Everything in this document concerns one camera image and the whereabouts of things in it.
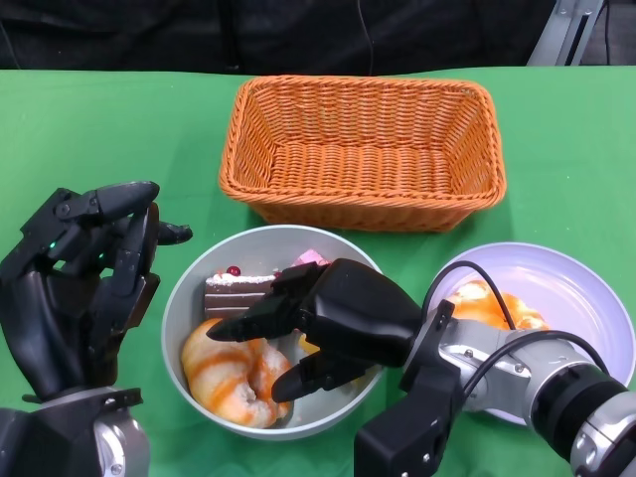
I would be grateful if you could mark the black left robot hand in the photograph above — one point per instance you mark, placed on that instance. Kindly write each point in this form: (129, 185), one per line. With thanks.
(49, 318)

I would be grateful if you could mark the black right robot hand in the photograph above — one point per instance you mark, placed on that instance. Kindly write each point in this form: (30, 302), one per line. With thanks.
(358, 318)

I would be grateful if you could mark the orange striped bread roll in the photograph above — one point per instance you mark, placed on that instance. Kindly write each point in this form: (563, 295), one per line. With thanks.
(477, 305)

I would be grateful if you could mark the pale green bowl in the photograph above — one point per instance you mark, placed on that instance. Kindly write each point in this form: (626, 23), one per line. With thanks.
(189, 288)

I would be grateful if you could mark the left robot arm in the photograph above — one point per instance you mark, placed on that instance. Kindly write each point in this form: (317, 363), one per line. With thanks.
(124, 447)

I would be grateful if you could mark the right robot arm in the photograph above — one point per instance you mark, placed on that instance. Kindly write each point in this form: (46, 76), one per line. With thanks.
(546, 382)

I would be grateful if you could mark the yellow cake slice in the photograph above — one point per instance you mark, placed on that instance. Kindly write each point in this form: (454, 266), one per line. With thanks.
(307, 345)

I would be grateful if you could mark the pink cake slice with cherry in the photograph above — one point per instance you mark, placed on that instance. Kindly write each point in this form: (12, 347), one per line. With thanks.
(310, 258)

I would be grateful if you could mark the brown chocolate cake slice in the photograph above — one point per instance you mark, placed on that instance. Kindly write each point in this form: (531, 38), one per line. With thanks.
(228, 295)

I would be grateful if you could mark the orange wicker basket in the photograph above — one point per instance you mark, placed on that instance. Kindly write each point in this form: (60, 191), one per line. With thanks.
(363, 164)

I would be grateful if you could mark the white round plate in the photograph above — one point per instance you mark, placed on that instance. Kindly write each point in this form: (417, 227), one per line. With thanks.
(571, 288)

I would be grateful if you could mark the green tablecloth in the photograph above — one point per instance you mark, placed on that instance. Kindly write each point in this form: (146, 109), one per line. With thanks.
(124, 124)

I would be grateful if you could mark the black backdrop cloth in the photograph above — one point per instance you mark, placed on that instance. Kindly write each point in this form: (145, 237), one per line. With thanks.
(199, 35)

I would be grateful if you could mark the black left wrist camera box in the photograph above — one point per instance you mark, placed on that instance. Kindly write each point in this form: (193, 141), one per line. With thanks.
(45, 437)

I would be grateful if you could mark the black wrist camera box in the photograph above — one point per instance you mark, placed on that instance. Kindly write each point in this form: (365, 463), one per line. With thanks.
(407, 437)
(45, 437)

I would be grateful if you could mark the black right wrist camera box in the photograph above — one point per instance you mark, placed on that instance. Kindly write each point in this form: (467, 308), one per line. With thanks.
(407, 437)

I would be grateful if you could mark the grey metal frame stand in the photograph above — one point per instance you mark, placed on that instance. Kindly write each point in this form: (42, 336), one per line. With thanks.
(554, 40)

